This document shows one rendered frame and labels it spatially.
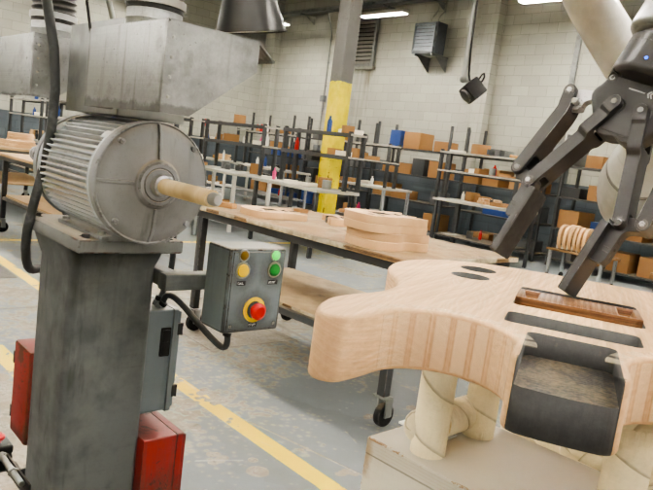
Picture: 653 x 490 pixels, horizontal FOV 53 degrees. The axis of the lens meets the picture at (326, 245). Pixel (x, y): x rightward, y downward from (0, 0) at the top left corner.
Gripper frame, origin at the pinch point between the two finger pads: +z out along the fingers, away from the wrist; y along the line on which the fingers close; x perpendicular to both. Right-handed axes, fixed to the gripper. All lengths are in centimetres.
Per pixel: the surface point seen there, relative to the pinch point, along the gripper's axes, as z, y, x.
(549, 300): 4.3, -4.4, 3.4
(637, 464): 10.8, -17.3, 6.4
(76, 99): 20, 118, -10
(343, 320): 12.1, -2.8, 24.6
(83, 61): 12, 118, -7
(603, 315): 3.0, -8.5, 2.5
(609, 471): 12.4, -16.0, 6.2
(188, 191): 21, 73, -16
